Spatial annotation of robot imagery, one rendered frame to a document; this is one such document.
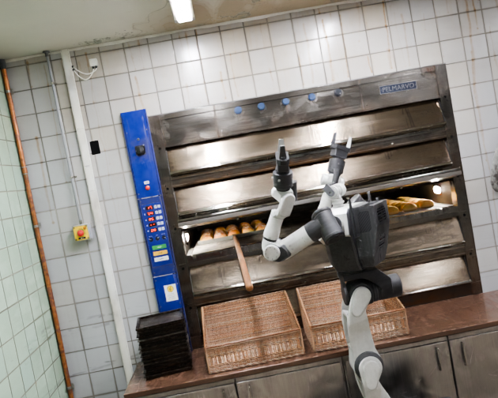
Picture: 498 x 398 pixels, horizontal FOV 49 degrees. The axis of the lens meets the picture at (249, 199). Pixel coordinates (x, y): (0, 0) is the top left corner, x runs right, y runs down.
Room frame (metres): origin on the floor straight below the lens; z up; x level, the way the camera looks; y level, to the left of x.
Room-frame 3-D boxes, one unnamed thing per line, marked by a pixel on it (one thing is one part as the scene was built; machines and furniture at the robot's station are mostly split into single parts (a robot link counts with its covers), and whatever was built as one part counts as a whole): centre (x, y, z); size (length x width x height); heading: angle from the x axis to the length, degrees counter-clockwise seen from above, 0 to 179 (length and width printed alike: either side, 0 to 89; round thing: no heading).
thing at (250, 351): (3.20, 0.14, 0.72); 0.56 x 0.49 x 0.28; 94
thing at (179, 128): (3.52, -0.43, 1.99); 1.80 x 0.08 x 0.21; 92
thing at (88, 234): (3.39, 1.06, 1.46); 0.10 x 0.07 x 0.10; 92
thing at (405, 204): (3.96, -1.00, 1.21); 0.61 x 0.48 x 0.06; 2
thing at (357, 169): (3.49, -0.43, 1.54); 1.79 x 0.11 x 0.19; 92
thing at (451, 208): (3.52, -0.43, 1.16); 1.80 x 0.06 x 0.04; 92
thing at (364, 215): (2.61, -0.47, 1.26); 0.34 x 0.30 x 0.36; 148
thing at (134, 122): (4.38, 0.65, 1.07); 1.93 x 0.16 x 2.15; 2
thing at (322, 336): (3.23, -0.47, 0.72); 0.56 x 0.49 x 0.28; 92
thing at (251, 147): (3.49, -0.43, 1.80); 1.79 x 0.11 x 0.19; 92
